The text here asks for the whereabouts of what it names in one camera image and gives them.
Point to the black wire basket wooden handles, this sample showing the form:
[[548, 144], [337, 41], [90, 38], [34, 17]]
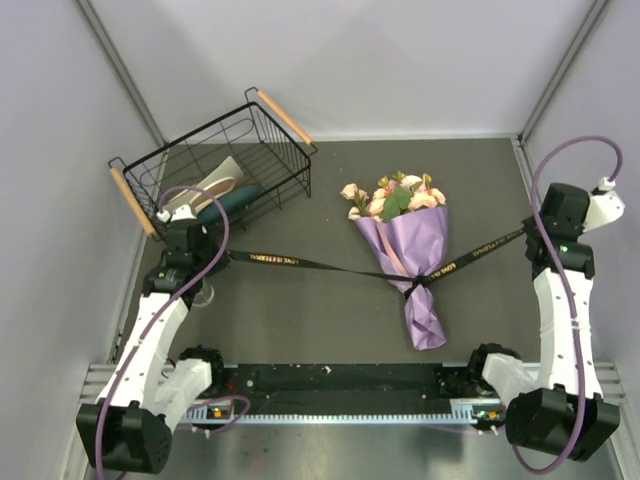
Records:
[[256, 144]]

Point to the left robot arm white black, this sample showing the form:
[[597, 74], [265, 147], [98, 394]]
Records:
[[130, 426]]

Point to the dark teal plate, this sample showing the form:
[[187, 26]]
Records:
[[231, 202]]

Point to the grey slotted cable duct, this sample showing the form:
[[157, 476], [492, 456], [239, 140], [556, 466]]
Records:
[[483, 414]]

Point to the white plate in basket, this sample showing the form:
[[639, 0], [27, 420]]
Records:
[[228, 168]]

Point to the purple wrapping paper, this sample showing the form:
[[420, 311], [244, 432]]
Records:
[[411, 245]]

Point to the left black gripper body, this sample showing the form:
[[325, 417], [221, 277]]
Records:
[[205, 257]]

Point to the black ribbon gold lettering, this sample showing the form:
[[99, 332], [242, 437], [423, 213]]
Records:
[[418, 280]]

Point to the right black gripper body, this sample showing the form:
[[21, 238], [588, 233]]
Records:
[[531, 226]]

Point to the cream plate in basket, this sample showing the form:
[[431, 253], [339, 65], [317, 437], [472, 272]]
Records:
[[215, 190]]

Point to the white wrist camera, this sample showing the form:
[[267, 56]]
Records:
[[605, 206], [184, 212]]

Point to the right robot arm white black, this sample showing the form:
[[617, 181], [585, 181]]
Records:
[[562, 407]]

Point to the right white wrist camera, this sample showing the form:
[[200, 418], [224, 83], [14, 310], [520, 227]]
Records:
[[605, 206]]

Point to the clear glass vase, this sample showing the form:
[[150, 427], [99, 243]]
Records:
[[204, 296]]

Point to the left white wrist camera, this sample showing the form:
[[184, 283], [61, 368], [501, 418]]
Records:
[[184, 212]]

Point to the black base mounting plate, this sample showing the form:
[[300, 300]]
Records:
[[279, 381]]

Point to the pink flower bouquet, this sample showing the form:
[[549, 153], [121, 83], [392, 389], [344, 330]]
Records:
[[394, 196]]

